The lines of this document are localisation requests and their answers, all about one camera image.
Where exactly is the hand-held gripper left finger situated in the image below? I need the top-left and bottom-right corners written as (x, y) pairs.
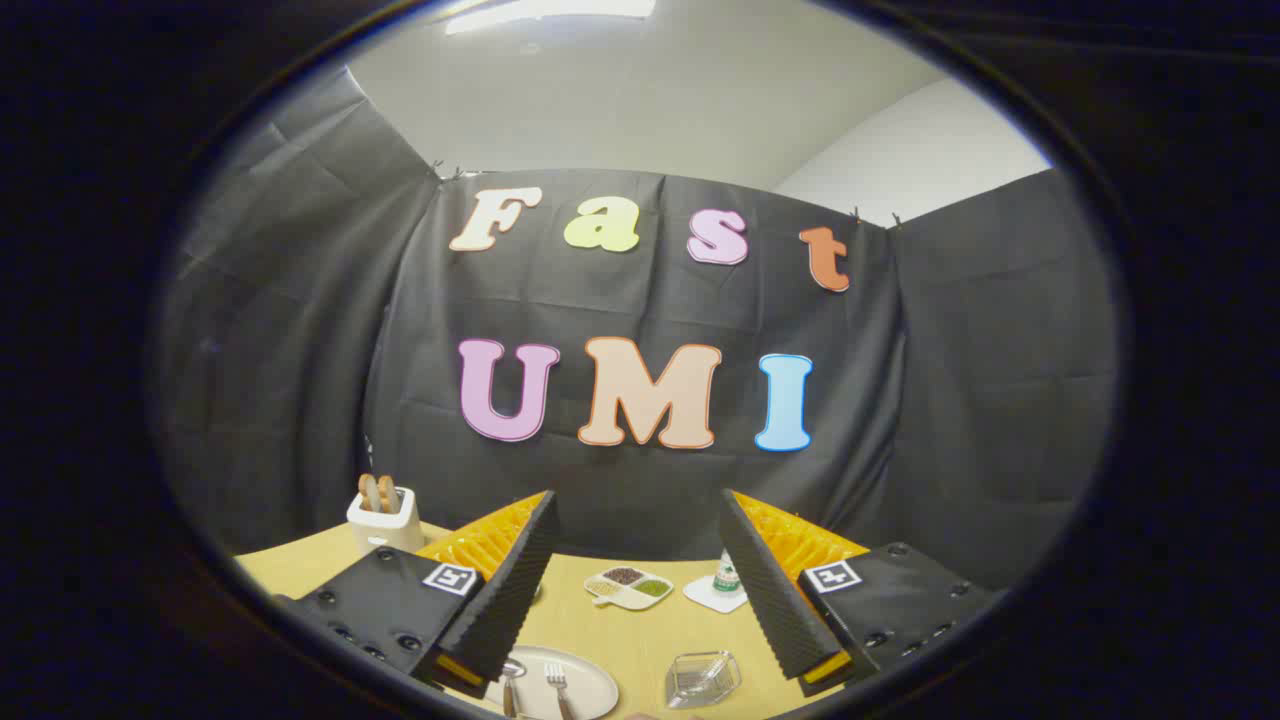
top-left (272, 490), bottom-right (561, 701)

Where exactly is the metal wire cutlery rack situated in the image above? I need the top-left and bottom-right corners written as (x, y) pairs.
top-left (665, 651), bottom-right (742, 711)

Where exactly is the white square coaster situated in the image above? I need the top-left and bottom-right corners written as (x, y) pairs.
top-left (683, 575), bottom-right (749, 614)

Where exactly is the white toaster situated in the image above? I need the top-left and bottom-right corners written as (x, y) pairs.
top-left (346, 486), bottom-right (426, 557)

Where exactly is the large white plate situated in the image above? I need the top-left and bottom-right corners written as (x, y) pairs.
top-left (484, 645), bottom-right (621, 720)

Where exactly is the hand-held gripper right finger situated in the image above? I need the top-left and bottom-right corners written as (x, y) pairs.
top-left (718, 488), bottom-right (1006, 699)

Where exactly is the white divided bean dish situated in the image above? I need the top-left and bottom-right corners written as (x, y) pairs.
top-left (584, 566), bottom-right (675, 611)

